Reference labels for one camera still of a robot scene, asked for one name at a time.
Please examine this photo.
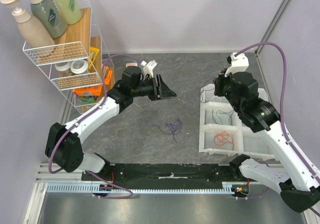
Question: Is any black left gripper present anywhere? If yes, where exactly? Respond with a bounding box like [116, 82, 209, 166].
[131, 74, 177, 101]

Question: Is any white thin cable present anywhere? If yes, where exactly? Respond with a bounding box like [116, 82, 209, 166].
[199, 86, 231, 104]

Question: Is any purple thin cable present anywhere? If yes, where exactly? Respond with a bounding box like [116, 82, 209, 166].
[152, 118, 184, 144]
[200, 77, 236, 116]

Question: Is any orange thin cable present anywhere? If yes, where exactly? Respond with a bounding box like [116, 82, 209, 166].
[212, 130, 235, 151]

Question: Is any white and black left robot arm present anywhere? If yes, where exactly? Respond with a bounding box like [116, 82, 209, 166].
[45, 66, 177, 181]

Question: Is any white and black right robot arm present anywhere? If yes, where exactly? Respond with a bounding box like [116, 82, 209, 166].
[214, 68, 320, 213]

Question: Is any white and red small box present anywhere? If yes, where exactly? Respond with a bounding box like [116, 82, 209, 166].
[125, 62, 138, 68]

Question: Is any white compartment organizer tray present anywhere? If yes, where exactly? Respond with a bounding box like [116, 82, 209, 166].
[198, 84, 275, 161]

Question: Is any orange box on shelf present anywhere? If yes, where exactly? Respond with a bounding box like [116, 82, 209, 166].
[101, 65, 114, 85]

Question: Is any orange flat package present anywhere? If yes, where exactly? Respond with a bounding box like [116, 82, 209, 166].
[73, 84, 103, 97]

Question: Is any green box on shelf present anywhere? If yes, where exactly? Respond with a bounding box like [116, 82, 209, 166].
[78, 96, 97, 105]

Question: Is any yellow snack packet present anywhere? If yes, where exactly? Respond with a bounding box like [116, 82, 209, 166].
[87, 46, 100, 70]

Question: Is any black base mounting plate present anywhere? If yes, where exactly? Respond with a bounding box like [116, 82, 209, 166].
[96, 163, 248, 184]

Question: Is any dark green pump bottle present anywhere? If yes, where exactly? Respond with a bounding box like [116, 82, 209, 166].
[29, 0, 67, 39]

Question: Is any light green bottle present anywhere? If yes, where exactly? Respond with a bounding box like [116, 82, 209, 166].
[54, 0, 82, 25]

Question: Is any beige pump bottle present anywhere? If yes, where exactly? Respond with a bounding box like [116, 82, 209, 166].
[0, 0, 55, 57]

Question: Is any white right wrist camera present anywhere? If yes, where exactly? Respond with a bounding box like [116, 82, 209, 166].
[224, 52, 249, 77]

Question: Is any white wire shelf rack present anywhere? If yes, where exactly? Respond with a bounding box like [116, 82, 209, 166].
[22, 0, 109, 114]

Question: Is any slotted white cable duct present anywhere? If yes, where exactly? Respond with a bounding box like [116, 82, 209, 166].
[46, 182, 235, 195]

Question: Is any aluminium frame rail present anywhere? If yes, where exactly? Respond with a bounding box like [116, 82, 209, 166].
[36, 163, 83, 183]

